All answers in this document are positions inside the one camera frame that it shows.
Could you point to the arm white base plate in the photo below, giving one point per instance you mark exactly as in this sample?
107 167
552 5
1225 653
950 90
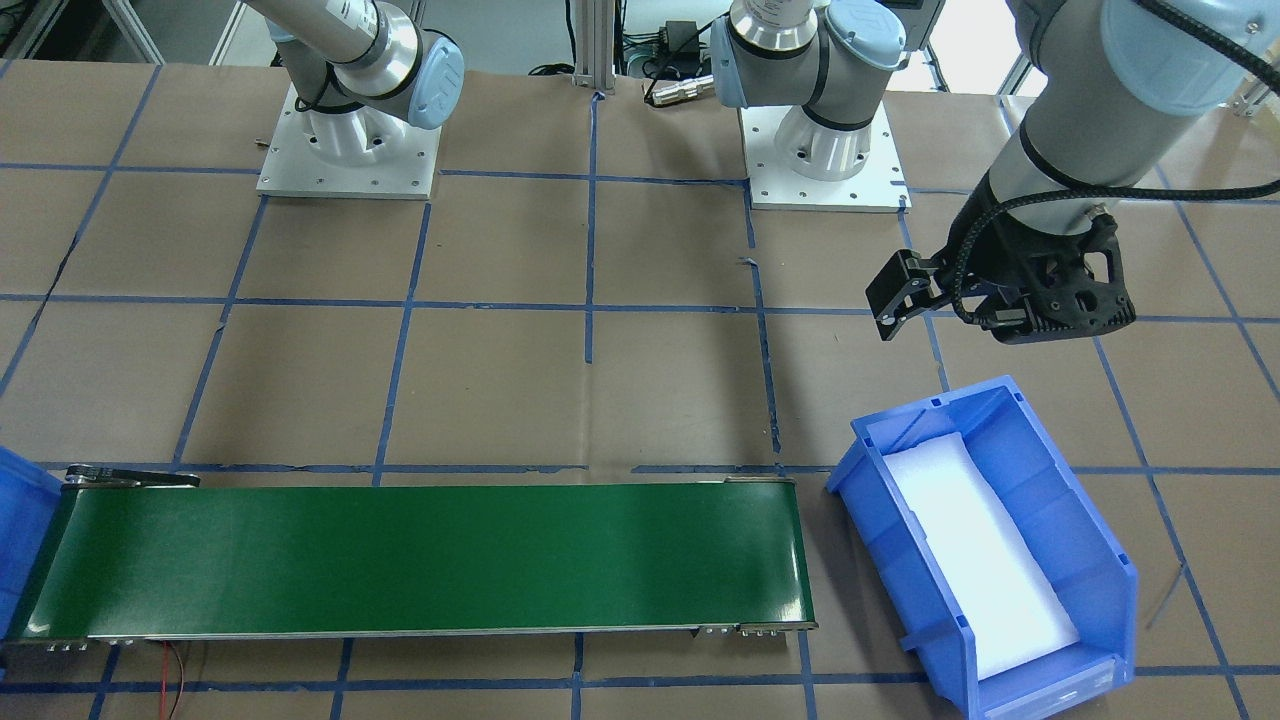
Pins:
796 165
364 154

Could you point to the blue source bin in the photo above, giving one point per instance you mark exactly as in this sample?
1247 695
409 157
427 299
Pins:
1088 569

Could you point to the green conveyor belt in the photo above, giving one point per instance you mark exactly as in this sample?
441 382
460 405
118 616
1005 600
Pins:
241 563

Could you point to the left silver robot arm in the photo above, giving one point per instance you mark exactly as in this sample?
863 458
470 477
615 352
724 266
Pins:
1125 80

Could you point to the blue destination bin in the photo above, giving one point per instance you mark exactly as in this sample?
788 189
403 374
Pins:
30 496

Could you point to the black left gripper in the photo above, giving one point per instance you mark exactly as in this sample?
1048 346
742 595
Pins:
1001 252

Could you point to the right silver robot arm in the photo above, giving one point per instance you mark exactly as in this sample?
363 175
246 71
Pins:
363 73

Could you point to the black power adapter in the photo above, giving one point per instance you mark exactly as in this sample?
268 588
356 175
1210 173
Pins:
679 47

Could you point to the white foam bin liner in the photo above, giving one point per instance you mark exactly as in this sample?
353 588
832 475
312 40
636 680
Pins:
1009 603

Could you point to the aluminium frame post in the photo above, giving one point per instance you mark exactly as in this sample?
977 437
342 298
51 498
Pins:
596 31

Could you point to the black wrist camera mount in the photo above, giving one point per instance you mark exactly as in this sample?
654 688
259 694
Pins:
1037 286

